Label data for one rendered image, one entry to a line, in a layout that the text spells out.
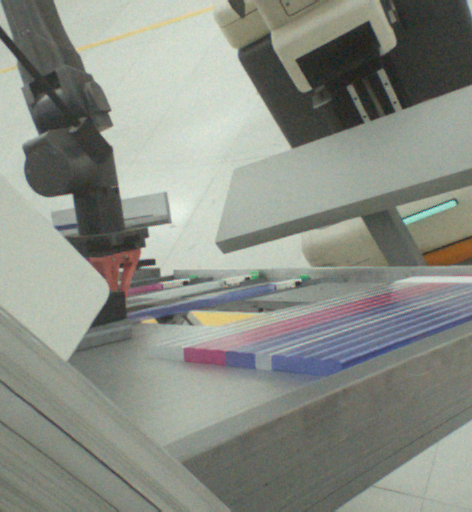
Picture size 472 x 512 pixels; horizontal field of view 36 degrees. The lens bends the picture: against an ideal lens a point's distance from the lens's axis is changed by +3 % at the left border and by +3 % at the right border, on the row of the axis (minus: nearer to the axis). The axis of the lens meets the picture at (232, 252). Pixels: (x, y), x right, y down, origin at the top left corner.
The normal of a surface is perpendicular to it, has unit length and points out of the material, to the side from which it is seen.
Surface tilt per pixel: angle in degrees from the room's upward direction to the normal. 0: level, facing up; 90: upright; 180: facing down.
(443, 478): 0
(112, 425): 90
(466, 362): 90
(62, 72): 47
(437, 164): 0
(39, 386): 90
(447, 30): 90
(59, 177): 54
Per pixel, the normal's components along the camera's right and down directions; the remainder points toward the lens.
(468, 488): -0.50, -0.65
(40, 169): -0.31, 0.17
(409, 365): 0.77, -0.02
